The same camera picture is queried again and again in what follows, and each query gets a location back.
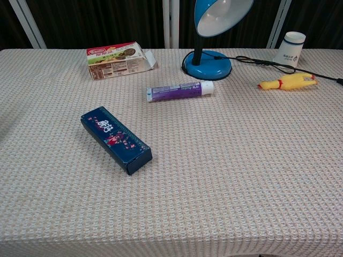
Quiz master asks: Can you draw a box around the blue glasses case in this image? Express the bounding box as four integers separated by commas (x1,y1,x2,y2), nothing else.
80,106,153,176

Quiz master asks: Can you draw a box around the beige cloth-covered table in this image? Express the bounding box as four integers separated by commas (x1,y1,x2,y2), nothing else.
0,48,343,257

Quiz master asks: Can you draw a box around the open cookie carton box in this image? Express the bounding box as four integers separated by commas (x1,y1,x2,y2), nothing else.
86,41,156,81

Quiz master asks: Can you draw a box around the purple toothpaste tube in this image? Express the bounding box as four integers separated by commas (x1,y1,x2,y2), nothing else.
146,80,214,103

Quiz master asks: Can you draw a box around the blue desk lamp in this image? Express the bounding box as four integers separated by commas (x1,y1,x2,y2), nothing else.
181,0,255,81

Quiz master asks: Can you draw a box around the black pleated curtain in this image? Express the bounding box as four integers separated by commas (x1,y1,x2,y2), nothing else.
0,0,343,50

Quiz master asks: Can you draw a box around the yellow rubber chicken toy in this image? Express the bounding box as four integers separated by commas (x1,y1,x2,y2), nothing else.
257,72,318,91

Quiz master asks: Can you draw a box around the white paper cup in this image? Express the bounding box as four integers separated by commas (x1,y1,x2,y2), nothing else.
272,31,307,69

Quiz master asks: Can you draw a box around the white upright frame post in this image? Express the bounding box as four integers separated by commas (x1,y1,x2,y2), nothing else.
162,0,180,49

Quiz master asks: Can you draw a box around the white slanted frame post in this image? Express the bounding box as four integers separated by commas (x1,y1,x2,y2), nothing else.
8,0,48,49
266,0,292,49

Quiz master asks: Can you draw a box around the black lamp power cable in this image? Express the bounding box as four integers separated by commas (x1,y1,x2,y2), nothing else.
182,50,343,87

